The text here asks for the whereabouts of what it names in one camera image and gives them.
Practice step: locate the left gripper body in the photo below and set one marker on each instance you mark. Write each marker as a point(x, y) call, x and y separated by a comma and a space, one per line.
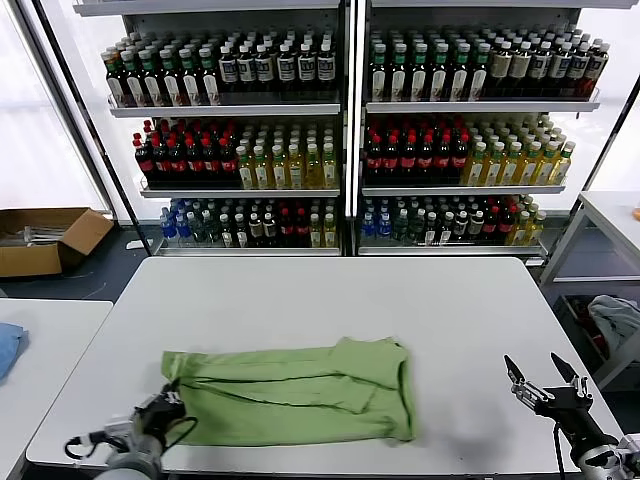
point(157, 412)

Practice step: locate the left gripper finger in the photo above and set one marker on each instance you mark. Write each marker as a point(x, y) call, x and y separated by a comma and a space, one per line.
point(166, 391)
point(178, 395)

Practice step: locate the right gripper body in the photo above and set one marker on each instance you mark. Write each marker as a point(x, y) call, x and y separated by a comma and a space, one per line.
point(570, 405)

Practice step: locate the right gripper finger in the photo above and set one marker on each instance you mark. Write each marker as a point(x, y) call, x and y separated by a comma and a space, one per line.
point(515, 375)
point(565, 367)

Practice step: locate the green polo shirt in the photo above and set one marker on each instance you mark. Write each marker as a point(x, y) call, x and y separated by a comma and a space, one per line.
point(300, 395)

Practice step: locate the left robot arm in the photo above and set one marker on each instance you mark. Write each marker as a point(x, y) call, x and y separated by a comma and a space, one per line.
point(132, 462)

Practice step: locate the red crumpled cloth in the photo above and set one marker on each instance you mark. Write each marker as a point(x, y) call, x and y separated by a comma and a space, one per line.
point(597, 340)

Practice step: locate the dark storage bin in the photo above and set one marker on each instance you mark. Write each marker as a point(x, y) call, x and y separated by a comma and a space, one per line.
point(575, 320)

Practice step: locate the pale grey crumpled cloth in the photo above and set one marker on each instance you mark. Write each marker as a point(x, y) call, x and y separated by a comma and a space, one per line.
point(615, 315)

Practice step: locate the yellow juice bottle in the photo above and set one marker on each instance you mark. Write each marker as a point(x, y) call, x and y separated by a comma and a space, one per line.
point(261, 172)
point(315, 234)
point(330, 234)
point(296, 172)
point(494, 167)
point(313, 172)
point(279, 172)
point(476, 167)
point(529, 167)
point(245, 172)
point(511, 167)
point(330, 172)
point(562, 167)
point(546, 167)
point(520, 231)
point(536, 230)

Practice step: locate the white paper scrap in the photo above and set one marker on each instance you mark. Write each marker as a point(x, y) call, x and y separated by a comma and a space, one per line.
point(135, 244)

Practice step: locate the cola bottle red cap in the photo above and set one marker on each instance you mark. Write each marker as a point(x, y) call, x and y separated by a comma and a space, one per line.
point(210, 164)
point(391, 162)
point(161, 164)
point(228, 164)
point(426, 162)
point(146, 165)
point(375, 162)
point(301, 230)
point(177, 164)
point(286, 230)
point(194, 164)
point(491, 226)
point(409, 162)
point(443, 162)
point(506, 225)
point(460, 162)

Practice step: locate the small dark bottle white cap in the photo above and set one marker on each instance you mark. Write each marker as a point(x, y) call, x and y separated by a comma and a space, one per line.
point(227, 234)
point(446, 230)
point(256, 229)
point(461, 229)
point(270, 229)
point(241, 234)
point(476, 227)
point(431, 232)

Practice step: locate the blue folded cloth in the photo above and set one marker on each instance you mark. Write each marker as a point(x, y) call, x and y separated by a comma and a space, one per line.
point(10, 350)

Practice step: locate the blue drink bottle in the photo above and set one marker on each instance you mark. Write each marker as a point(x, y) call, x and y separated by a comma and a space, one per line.
point(182, 227)
point(384, 227)
point(368, 227)
point(167, 227)

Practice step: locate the clear green water bottle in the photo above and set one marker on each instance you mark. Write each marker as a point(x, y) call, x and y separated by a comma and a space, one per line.
point(401, 229)
point(416, 229)
point(197, 230)
point(212, 231)

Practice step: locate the black slanted pole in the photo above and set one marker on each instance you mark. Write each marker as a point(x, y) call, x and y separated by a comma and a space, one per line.
point(135, 215)
point(602, 155)

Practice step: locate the brown cardboard box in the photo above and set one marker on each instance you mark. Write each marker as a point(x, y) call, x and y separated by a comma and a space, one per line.
point(30, 260)

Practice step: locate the silver parts in bags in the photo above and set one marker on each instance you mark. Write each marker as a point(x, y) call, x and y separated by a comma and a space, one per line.
point(40, 235)

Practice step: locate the grey metal shelf rack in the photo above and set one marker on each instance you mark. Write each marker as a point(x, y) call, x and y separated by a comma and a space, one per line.
point(475, 106)
point(225, 110)

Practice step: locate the dark bottle white blue label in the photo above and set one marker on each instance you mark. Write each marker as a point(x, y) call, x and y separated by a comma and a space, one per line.
point(326, 68)
point(287, 69)
point(560, 70)
point(579, 71)
point(264, 69)
point(307, 68)
point(541, 70)
point(227, 70)
point(596, 71)
point(246, 70)

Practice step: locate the dark bottle beige label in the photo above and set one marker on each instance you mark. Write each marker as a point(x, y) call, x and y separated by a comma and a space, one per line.
point(520, 70)
point(501, 70)

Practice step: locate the dark bottle tall white label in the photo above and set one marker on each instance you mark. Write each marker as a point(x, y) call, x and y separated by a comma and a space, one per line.
point(399, 75)
point(461, 75)
point(480, 75)
point(440, 75)
point(378, 75)
point(420, 75)

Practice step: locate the brown tea bottle green label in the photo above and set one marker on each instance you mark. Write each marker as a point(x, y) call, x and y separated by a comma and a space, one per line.
point(209, 78)
point(170, 80)
point(151, 81)
point(133, 81)
point(189, 79)
point(115, 82)

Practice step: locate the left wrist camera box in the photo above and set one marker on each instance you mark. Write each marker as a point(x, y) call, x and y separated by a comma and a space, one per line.
point(120, 430)

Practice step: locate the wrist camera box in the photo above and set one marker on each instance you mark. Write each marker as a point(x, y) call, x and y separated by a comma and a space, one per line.
point(120, 430)
point(631, 450)

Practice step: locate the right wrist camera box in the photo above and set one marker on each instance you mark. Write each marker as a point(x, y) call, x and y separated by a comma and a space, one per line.
point(631, 450)

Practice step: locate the white metal frame table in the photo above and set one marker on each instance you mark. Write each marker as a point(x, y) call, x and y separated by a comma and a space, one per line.
point(565, 240)

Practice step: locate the grey window frame post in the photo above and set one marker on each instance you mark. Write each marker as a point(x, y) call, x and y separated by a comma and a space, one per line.
point(102, 185)

